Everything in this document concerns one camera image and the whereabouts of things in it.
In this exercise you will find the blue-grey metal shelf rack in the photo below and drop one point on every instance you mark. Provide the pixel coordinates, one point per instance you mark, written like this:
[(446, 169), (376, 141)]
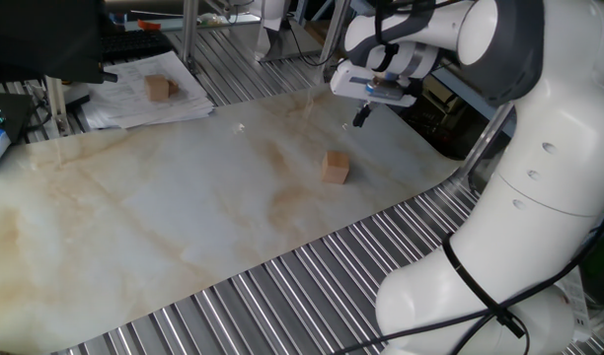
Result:
[(460, 86)]

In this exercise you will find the black monitor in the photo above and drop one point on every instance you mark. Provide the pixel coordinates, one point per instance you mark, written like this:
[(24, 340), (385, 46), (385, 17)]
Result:
[(35, 39)]

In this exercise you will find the black keyboard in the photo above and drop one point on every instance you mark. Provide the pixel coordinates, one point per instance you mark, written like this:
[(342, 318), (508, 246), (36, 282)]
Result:
[(134, 44)]

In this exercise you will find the light wooden cube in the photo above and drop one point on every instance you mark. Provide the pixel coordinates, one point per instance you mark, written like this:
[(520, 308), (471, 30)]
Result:
[(335, 170), (156, 89)]

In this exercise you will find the aluminium profile post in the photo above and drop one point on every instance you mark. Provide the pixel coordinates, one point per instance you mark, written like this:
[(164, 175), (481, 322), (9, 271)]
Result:
[(190, 34), (55, 103), (334, 34), (484, 138)]

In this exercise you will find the stack of printed papers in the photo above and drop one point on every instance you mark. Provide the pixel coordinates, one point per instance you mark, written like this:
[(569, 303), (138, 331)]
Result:
[(188, 106)]

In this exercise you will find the black flat device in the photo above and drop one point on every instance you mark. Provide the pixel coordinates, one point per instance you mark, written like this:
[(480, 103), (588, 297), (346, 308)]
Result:
[(6, 113)]

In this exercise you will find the grey wrist camera blue cap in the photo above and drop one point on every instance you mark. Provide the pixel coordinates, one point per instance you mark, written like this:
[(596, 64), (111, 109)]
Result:
[(386, 89)]

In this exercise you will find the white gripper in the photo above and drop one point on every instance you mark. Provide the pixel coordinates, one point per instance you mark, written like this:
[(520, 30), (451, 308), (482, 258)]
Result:
[(344, 81)]

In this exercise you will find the black electronic equipment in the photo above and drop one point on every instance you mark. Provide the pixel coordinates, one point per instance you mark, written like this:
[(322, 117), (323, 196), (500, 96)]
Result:
[(430, 123)]

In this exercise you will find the marble pattern mat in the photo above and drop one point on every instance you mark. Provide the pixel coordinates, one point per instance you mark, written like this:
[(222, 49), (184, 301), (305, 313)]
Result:
[(134, 222)]

